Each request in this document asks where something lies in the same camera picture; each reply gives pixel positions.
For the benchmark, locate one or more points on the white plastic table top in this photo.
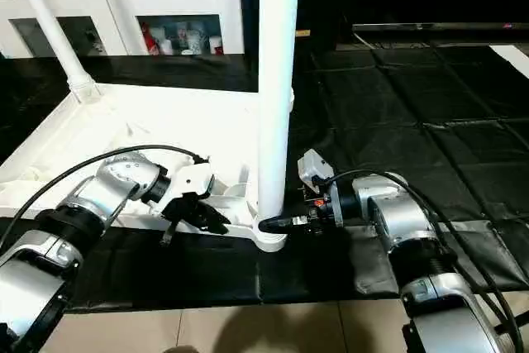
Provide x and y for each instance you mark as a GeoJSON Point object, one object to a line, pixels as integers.
{"type": "Point", "coordinates": [124, 121]}

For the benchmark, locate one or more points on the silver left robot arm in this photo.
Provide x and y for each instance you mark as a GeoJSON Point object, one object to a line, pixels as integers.
{"type": "Point", "coordinates": [83, 212]}

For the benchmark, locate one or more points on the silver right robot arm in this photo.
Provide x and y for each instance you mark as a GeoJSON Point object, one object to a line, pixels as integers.
{"type": "Point", "coordinates": [405, 229]}

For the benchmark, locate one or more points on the black work mat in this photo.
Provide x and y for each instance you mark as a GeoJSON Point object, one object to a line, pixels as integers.
{"type": "Point", "coordinates": [397, 204]}

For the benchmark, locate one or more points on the small brown tag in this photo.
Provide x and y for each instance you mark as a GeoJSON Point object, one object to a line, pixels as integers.
{"type": "Point", "coordinates": [302, 33]}

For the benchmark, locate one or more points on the white glass-door cabinet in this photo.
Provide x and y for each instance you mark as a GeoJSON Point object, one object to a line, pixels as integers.
{"type": "Point", "coordinates": [124, 6]}

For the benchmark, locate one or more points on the long black bar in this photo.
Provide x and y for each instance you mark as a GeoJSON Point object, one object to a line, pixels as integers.
{"type": "Point", "coordinates": [446, 29]}

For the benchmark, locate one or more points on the flat white board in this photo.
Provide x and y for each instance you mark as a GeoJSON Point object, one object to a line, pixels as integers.
{"type": "Point", "coordinates": [512, 55]}

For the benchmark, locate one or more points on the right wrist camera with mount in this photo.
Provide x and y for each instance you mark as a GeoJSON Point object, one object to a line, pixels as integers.
{"type": "Point", "coordinates": [316, 167]}

